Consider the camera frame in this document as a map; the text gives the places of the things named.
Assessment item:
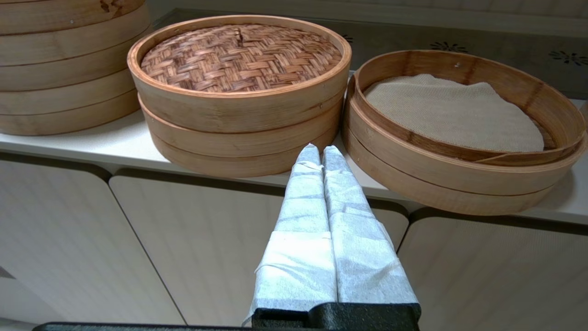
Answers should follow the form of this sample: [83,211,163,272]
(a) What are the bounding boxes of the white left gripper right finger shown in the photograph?
[322,145,420,305]

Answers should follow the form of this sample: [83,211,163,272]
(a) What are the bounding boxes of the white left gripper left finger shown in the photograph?
[243,143,339,325]

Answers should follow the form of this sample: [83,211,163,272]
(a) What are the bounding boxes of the small woven bamboo steamer lid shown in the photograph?
[127,15,352,134]

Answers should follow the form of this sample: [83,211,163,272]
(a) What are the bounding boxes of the small bamboo steamer basket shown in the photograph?
[342,50,588,217]
[138,90,346,178]

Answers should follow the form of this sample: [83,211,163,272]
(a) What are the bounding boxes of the beige steamer liner cloth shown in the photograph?
[363,74,545,152]

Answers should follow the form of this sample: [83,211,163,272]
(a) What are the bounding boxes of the beige cabinet door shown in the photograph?
[109,168,409,328]
[397,208,588,331]
[0,153,185,325]

